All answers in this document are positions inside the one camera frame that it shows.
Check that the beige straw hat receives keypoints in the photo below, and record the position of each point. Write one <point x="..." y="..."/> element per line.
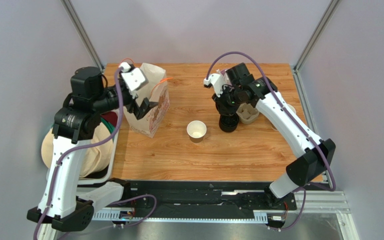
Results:
<point x="95" y="156"/>

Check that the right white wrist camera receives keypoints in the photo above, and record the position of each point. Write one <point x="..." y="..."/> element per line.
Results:
<point x="215" y="81"/>

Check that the right aluminium frame post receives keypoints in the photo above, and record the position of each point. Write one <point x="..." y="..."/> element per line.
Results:
<point x="323" y="22"/>

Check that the stack of black lids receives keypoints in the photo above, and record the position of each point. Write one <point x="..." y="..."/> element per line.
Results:
<point x="229" y="123"/>

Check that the single brown paper cup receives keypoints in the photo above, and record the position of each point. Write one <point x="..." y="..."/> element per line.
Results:
<point x="196" y="131"/>

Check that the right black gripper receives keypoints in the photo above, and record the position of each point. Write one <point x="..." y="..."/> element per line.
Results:
<point x="227" y="109"/>

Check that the left aluminium frame post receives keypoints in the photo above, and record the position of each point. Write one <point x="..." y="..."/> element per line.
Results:
<point x="75" y="19"/>

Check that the lower pulp cup carrier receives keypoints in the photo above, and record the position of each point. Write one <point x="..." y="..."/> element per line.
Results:
<point x="247" y="113"/>

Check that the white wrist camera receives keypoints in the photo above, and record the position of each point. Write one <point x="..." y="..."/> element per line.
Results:
<point x="215" y="81"/>
<point x="133" y="78"/>

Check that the stack of paper cups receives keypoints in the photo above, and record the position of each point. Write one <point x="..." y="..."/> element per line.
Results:
<point x="291" y="108"/>

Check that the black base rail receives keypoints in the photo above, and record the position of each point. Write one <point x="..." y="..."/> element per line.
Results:
<point x="218" y="202"/>

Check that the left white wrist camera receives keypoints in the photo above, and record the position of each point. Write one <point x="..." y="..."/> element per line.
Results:
<point x="133" y="78"/>

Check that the white paper takeout bag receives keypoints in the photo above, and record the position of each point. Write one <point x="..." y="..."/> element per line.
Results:
<point x="145" y="96"/>

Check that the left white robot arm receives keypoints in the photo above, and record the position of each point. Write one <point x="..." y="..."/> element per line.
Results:
<point x="60" y="205"/>

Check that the aluminium frame post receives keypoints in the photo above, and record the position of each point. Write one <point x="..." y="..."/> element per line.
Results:
<point x="75" y="19"/>
<point x="323" y="22"/>

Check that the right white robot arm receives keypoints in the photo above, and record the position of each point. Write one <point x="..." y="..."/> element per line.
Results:
<point x="313" y="153"/>

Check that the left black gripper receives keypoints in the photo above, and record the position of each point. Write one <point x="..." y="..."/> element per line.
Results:
<point x="144" y="107"/>

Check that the white plastic bin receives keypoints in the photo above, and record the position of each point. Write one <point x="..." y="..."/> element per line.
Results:
<point x="105" y="166"/>

